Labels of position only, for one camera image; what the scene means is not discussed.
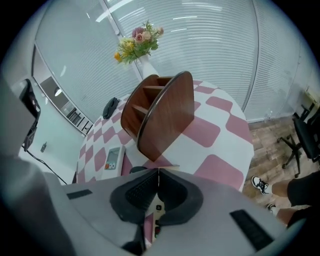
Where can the white slatted window blinds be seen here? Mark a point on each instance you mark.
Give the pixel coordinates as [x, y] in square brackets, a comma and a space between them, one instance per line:
[212, 50]

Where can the black office chair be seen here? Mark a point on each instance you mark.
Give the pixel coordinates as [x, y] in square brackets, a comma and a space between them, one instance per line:
[305, 140]

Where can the light wooden side table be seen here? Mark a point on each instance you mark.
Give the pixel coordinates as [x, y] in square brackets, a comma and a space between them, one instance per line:
[312, 96]

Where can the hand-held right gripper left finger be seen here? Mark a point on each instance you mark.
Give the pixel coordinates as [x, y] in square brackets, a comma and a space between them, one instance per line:
[100, 205]

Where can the round pendant lamp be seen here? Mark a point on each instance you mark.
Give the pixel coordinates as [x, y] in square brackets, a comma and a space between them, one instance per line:
[58, 91]

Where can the white drawer cabinet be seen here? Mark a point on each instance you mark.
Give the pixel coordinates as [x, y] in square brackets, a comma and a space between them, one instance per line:
[72, 112]

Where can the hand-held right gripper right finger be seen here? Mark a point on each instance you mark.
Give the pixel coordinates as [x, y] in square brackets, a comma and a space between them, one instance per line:
[220, 215]

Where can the colourful flower bouquet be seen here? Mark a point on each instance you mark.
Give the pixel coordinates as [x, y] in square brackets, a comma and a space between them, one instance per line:
[140, 42]

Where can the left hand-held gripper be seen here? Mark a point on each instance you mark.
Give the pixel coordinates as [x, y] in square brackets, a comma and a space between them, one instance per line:
[30, 90]

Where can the white remote control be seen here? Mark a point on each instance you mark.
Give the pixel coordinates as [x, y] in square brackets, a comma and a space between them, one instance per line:
[113, 160]

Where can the white vase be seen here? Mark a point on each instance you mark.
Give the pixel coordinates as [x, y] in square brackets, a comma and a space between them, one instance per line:
[147, 67]

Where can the round checkered table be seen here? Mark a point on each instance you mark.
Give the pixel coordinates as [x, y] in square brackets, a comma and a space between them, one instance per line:
[220, 140]

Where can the dark brown organizer box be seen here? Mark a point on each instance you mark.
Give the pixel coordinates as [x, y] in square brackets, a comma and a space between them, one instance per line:
[170, 112]

